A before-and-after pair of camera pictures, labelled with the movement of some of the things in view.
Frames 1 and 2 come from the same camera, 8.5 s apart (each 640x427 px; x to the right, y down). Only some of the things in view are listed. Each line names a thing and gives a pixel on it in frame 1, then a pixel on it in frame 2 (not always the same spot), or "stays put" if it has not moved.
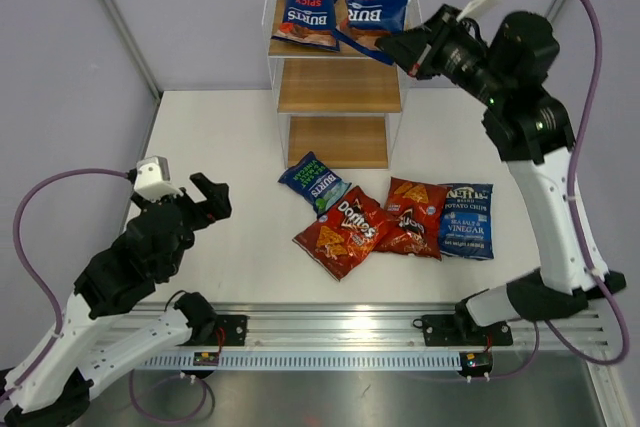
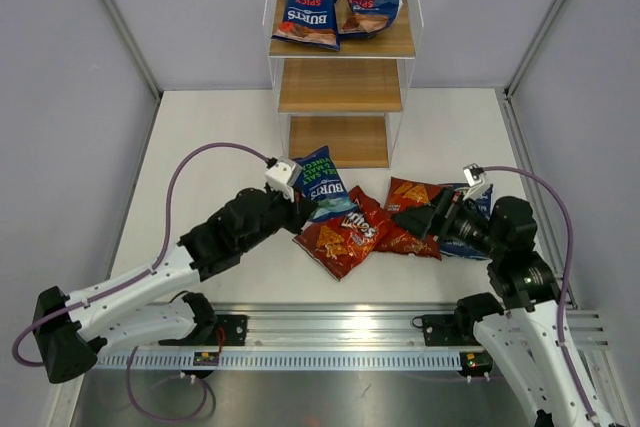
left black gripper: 217,205 to 299,211
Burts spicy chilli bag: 309,17 stays put
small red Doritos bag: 413,209 stays put
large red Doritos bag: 341,239 stays put
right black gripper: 427,44 to 440,216
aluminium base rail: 357,325 stays put
